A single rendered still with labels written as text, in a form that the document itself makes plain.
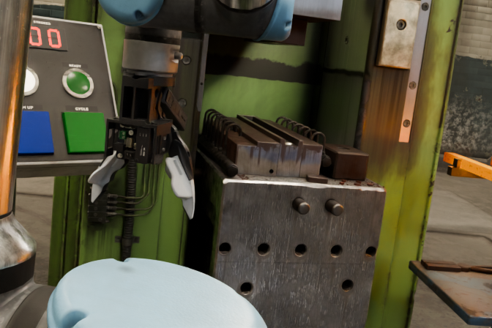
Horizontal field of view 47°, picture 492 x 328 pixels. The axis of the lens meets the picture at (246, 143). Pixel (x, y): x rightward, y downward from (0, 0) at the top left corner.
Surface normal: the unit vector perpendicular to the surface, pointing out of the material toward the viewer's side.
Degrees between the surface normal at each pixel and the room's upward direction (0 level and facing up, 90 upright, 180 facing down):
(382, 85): 90
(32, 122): 60
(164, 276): 7
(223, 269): 90
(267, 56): 90
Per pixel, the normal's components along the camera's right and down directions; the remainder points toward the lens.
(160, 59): 0.53, 0.19
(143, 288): 0.24, -0.96
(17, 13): 0.98, 0.13
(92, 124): 0.60, -0.33
